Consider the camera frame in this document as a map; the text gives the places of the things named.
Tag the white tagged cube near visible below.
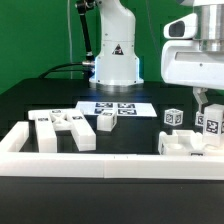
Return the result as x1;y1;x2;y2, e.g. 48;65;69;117
164;108;183;126

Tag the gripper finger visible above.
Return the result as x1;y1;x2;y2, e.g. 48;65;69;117
193;87;208;113

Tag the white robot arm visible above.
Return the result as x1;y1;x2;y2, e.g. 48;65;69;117
90;0;224;105

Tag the white chair back frame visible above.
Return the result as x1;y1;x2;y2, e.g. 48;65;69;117
28;109;96;153

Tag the white chair seat block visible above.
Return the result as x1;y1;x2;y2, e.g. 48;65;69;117
158;130;224;156

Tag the white tag marker sheet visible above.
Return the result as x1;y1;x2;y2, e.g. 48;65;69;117
76;101;157;117

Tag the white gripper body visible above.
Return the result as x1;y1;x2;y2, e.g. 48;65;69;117
161;12;224;90

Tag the white U-shaped fence frame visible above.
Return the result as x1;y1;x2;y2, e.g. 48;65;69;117
0;122;224;180

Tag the white tagged cube far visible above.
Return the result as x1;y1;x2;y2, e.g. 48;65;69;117
195;111;204;126

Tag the white tagged cube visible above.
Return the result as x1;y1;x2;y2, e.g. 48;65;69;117
164;108;183;126
195;111;204;126

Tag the black cable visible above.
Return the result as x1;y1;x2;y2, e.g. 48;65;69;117
38;61;96;80

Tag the white hanging cable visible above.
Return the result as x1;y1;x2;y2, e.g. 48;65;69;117
66;0;74;80

